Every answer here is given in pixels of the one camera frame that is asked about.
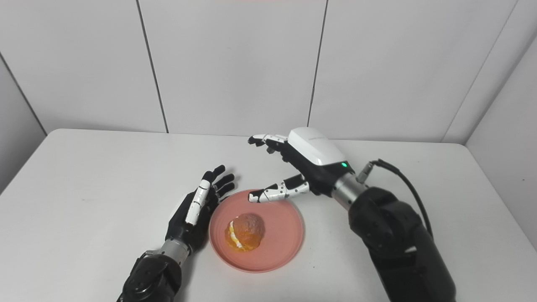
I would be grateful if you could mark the cream puff pastry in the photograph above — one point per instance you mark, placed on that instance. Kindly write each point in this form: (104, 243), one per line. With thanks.
(247, 230)

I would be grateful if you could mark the pink round plate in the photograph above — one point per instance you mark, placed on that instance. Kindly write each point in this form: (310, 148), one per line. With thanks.
(281, 239)

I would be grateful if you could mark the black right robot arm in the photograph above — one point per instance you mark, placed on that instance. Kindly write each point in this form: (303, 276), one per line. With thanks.
(398, 247)

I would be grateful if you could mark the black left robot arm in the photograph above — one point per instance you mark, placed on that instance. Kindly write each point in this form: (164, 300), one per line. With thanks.
(153, 277)

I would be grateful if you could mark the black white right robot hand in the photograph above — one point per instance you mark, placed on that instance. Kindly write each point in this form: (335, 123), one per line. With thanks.
(314, 155)

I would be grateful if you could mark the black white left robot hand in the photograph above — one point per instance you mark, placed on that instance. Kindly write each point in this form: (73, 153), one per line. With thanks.
(184, 226)

